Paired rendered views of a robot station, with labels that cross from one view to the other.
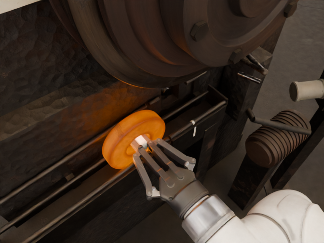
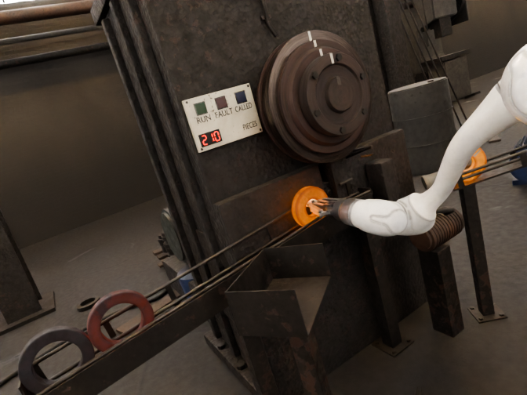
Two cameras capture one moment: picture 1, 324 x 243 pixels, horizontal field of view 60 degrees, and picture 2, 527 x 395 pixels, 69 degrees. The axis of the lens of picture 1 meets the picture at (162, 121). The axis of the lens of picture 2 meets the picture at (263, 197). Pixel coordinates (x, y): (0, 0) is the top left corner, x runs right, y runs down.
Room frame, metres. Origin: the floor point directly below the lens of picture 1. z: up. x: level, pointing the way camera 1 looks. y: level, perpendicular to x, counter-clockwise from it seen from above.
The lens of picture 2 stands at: (-1.03, -0.05, 1.17)
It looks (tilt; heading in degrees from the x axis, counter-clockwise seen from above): 14 degrees down; 11
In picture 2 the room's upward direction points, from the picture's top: 16 degrees counter-clockwise
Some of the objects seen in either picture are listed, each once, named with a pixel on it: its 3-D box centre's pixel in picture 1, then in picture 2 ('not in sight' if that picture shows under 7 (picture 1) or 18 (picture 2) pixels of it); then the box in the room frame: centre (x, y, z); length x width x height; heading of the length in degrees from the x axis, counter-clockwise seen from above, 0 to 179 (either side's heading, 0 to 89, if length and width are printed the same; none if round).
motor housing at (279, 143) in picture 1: (261, 166); (444, 271); (0.56, -0.40, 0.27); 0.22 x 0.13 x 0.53; 128
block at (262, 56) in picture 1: (240, 82); (383, 187); (0.62, -0.24, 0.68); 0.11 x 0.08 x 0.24; 38
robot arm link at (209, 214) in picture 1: (206, 218); (354, 211); (0.18, -0.08, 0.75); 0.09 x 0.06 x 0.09; 129
